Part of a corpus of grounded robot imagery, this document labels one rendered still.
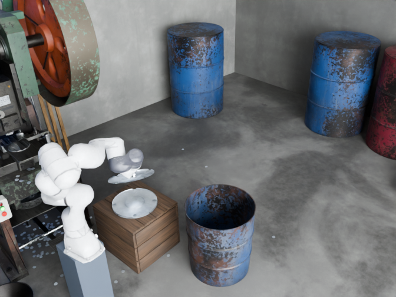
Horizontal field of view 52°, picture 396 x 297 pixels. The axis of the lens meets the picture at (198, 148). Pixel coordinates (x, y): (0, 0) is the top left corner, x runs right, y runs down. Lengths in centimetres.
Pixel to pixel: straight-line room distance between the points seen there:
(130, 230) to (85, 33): 114
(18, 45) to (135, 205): 115
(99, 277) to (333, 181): 203
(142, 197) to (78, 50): 101
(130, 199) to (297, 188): 140
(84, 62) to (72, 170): 78
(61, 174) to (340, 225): 206
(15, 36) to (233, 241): 163
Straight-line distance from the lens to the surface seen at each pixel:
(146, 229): 255
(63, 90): 263
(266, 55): 523
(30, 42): 262
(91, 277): 240
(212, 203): 266
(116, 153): 209
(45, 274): 289
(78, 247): 222
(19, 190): 265
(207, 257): 244
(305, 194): 336
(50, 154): 181
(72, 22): 231
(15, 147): 266
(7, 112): 261
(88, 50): 235
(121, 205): 267
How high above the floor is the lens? 201
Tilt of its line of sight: 31 degrees down
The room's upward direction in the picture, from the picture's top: 2 degrees counter-clockwise
